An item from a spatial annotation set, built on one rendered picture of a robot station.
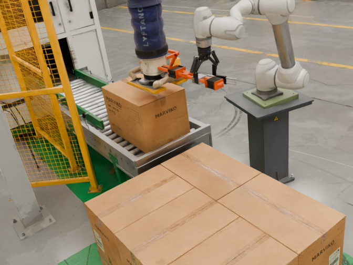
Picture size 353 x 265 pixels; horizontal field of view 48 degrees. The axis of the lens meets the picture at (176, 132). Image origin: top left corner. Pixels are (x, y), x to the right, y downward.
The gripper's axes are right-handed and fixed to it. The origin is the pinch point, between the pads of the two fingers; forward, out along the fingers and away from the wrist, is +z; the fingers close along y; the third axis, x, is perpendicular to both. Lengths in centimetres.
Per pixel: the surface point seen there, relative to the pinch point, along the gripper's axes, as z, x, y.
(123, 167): 83, -55, 41
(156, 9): -30, -48, 0
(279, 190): 60, 52, -12
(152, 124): 48, -44, 17
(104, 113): 84, -136, 17
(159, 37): -12.2, -45.9, 1.2
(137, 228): 62, 22, 70
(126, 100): 34, -64, 24
